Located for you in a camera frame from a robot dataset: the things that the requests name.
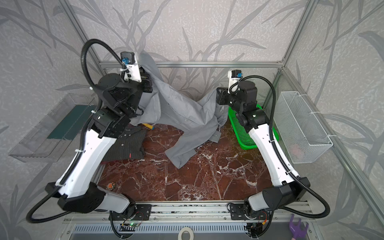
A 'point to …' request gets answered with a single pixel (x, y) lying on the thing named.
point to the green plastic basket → (241, 133)
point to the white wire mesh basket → (304, 139)
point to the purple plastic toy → (296, 230)
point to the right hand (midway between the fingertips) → (217, 84)
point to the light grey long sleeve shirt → (193, 120)
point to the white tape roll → (185, 228)
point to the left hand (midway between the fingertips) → (144, 60)
